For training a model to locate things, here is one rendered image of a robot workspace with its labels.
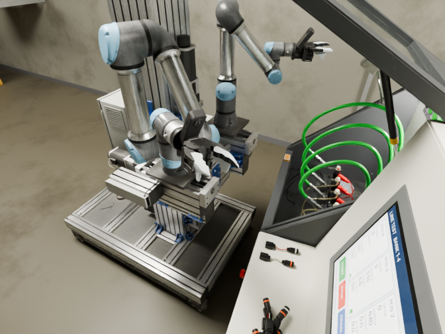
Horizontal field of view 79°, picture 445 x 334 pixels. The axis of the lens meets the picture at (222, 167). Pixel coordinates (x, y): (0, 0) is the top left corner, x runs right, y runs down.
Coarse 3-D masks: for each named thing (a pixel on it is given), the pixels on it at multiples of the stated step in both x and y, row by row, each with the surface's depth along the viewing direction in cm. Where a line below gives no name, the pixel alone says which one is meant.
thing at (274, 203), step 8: (288, 152) 157; (280, 168) 146; (288, 168) 146; (280, 176) 140; (280, 184) 136; (272, 192) 132; (280, 192) 131; (272, 200) 127; (280, 200) 142; (272, 208) 123; (272, 216) 119; (264, 224) 116; (272, 224) 116
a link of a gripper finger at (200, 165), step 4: (192, 152) 68; (196, 152) 68; (196, 156) 67; (200, 156) 67; (196, 160) 65; (200, 160) 65; (196, 164) 64; (200, 164) 64; (204, 164) 64; (196, 168) 65; (200, 168) 64; (204, 168) 63; (208, 168) 63; (196, 172) 68; (200, 172) 65; (204, 172) 63; (208, 172) 63; (196, 176) 68; (200, 176) 66; (208, 176) 63
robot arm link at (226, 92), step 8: (216, 88) 153; (224, 88) 152; (232, 88) 152; (216, 96) 154; (224, 96) 150; (232, 96) 152; (216, 104) 158; (224, 104) 153; (232, 104) 155; (224, 112) 156
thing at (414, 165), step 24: (432, 120) 64; (408, 144) 68; (432, 144) 58; (384, 168) 75; (408, 168) 63; (432, 168) 54; (384, 192) 69; (408, 192) 59; (432, 192) 51; (360, 216) 77; (432, 216) 49; (336, 240) 86; (432, 240) 46; (432, 264) 44; (312, 288) 89; (432, 288) 42; (312, 312) 81
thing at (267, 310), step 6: (264, 300) 84; (264, 306) 83; (270, 306) 83; (264, 312) 83; (270, 312) 82; (282, 312) 81; (288, 312) 82; (264, 318) 80; (270, 318) 82; (276, 318) 80; (282, 318) 80; (264, 324) 78; (270, 324) 77; (276, 324) 78; (252, 330) 79; (264, 330) 78; (270, 330) 76; (276, 330) 77
